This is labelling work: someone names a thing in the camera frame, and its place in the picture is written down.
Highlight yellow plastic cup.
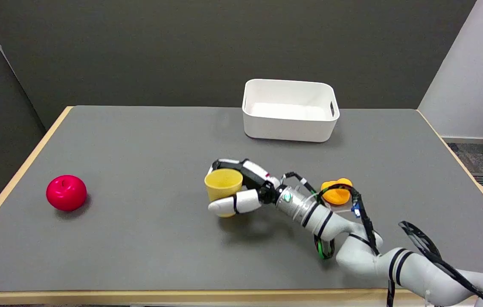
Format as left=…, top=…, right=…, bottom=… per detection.
left=204, top=168, right=243, bottom=218

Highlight orange toy on clear base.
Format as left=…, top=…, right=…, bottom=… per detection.
left=320, top=178, right=358, bottom=213

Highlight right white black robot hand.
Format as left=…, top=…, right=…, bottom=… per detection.
left=207, top=158, right=288, bottom=216

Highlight white plastic storage box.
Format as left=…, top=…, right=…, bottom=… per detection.
left=241, top=79, right=340, bottom=143

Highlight red toy apple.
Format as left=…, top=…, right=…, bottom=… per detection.
left=46, top=175, right=87, bottom=212

